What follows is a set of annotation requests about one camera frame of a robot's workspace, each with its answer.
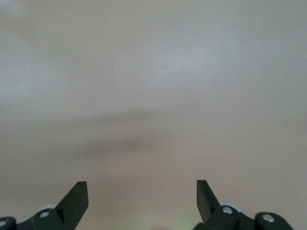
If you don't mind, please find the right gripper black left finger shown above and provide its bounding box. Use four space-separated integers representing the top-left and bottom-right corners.
16 181 89 230

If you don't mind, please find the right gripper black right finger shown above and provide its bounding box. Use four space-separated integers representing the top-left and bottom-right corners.
193 179 255 230

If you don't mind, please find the table cover cloth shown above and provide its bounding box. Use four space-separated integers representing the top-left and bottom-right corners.
0 0 307 230

